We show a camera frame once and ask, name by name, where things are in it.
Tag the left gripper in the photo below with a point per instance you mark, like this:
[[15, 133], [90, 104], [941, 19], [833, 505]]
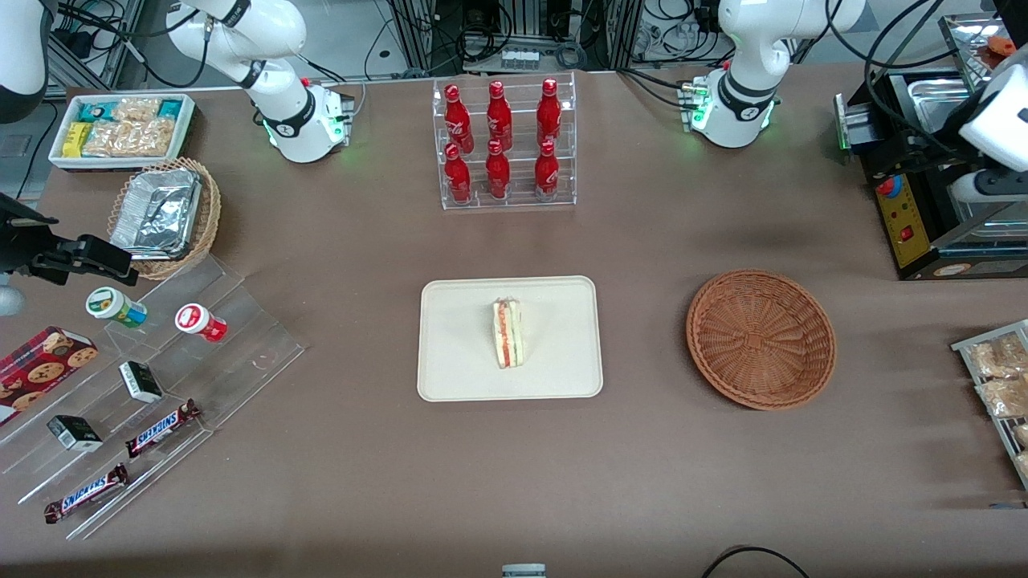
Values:
[[950, 130]]

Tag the triangular sandwich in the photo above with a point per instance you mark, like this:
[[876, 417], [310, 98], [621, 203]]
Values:
[[508, 337]]

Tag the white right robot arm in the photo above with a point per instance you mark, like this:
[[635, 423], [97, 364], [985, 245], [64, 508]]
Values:
[[289, 112]]

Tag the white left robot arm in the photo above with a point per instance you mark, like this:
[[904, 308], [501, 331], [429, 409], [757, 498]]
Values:
[[743, 80]]

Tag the light wicker basket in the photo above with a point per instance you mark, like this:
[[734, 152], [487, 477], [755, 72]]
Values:
[[210, 217]]

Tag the brown wicker basket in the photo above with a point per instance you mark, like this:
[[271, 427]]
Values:
[[759, 341]]

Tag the beige rectangular tray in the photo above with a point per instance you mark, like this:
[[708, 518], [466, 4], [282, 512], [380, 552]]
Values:
[[458, 337]]

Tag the green lid cup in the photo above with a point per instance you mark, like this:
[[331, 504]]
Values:
[[112, 306]]

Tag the silver foil container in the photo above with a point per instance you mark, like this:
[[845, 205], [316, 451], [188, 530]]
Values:
[[157, 213]]

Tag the red cookie box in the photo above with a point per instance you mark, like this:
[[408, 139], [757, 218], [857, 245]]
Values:
[[40, 369]]

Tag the red lid cup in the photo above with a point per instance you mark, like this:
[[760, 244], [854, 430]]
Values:
[[198, 321]]

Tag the large clear cracker bag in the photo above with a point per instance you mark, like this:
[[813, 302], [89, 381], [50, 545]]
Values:
[[132, 138]]

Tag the yellow snack packet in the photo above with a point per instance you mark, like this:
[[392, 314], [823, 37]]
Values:
[[76, 140]]

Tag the small black box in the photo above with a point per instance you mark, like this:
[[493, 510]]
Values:
[[75, 433], [141, 381]]

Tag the red emergency stop button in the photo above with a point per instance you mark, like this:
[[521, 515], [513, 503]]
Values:
[[888, 187]]

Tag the black food warmer cabinet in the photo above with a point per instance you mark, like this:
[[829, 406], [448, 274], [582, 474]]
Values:
[[903, 217]]

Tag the teal snack packet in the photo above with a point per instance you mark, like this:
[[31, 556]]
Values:
[[170, 108], [95, 111]]

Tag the white plastic snack bin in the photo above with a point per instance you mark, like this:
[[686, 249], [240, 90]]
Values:
[[186, 132]]

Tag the small clear cracker bag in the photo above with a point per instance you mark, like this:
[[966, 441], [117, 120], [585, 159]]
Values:
[[136, 109]]

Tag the clear acrylic step display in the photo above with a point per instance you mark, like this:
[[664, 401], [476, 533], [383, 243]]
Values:
[[241, 353]]

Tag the Snickers bar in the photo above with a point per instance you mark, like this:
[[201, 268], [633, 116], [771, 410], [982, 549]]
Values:
[[87, 493], [161, 428]]

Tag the clear bag of pastries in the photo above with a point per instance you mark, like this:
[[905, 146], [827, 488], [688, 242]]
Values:
[[1000, 357], [1005, 396]]

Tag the red cola bottle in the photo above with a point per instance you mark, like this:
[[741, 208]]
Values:
[[548, 112], [499, 116], [546, 172], [458, 178], [498, 175], [457, 120]]

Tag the clear acrylic bottle rack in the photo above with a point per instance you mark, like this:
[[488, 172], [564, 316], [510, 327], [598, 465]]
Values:
[[522, 205]]

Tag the white power strip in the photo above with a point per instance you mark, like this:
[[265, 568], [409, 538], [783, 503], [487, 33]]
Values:
[[520, 59]]

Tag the grey device at table edge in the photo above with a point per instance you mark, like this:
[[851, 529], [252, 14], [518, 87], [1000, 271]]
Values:
[[524, 571]]

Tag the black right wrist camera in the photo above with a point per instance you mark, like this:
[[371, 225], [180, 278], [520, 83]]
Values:
[[20, 241]]

